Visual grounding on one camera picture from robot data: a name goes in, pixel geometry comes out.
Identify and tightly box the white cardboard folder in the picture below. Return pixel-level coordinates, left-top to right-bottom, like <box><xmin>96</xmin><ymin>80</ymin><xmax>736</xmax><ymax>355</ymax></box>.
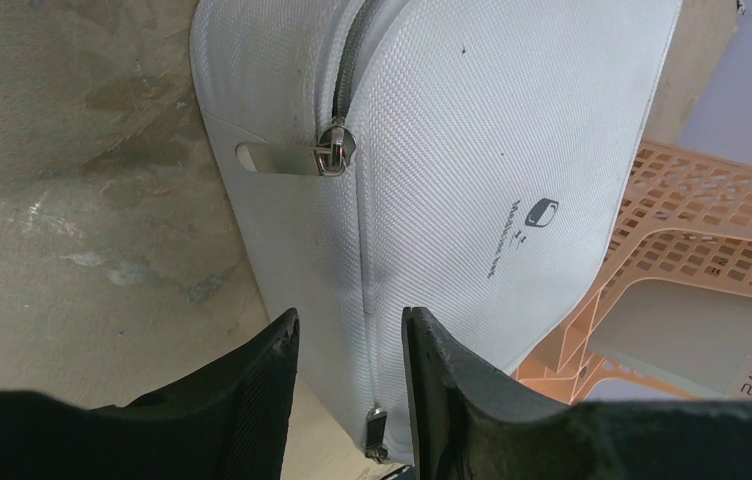
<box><xmin>587</xmin><ymin>280</ymin><xmax>752</xmax><ymax>400</ymax></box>

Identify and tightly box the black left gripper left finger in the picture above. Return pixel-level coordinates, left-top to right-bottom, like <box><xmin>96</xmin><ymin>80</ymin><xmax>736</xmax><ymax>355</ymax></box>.
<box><xmin>0</xmin><ymin>309</ymin><xmax>300</xmax><ymax>479</ymax></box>

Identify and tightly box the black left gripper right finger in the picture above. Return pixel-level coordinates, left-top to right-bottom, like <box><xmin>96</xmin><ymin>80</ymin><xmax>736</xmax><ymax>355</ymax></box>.
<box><xmin>402</xmin><ymin>307</ymin><xmax>752</xmax><ymax>479</ymax></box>

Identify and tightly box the grey medicine case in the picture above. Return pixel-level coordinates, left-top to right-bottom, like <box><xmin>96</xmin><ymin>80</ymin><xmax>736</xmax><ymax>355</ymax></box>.
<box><xmin>190</xmin><ymin>1</ymin><xmax>681</xmax><ymax>464</ymax></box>

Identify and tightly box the peach plastic desk organizer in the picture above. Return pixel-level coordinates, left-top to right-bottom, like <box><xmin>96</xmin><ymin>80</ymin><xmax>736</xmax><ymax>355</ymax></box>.
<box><xmin>514</xmin><ymin>140</ymin><xmax>752</xmax><ymax>404</ymax></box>

